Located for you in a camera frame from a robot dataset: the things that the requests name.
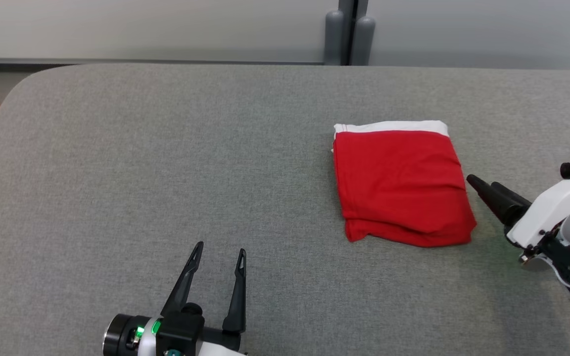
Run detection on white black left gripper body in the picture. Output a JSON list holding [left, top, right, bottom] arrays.
[[196, 326, 249, 356]]

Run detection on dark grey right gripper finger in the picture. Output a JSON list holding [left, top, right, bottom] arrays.
[[490, 181, 533, 212], [466, 174, 526, 228]]

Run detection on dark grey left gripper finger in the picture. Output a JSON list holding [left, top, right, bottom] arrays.
[[160, 241, 205, 318], [222, 248, 247, 333]]

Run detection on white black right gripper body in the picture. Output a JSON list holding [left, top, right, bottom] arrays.
[[506, 178, 570, 249]]

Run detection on red jersey with ribbed collar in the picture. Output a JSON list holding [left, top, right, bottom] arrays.
[[332, 120, 477, 248]]

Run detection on grey vertical partition frame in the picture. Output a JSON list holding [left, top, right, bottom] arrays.
[[338, 0, 369, 66]]

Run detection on grey wall baseboard strip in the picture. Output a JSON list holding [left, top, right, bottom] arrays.
[[0, 58, 326, 66]]

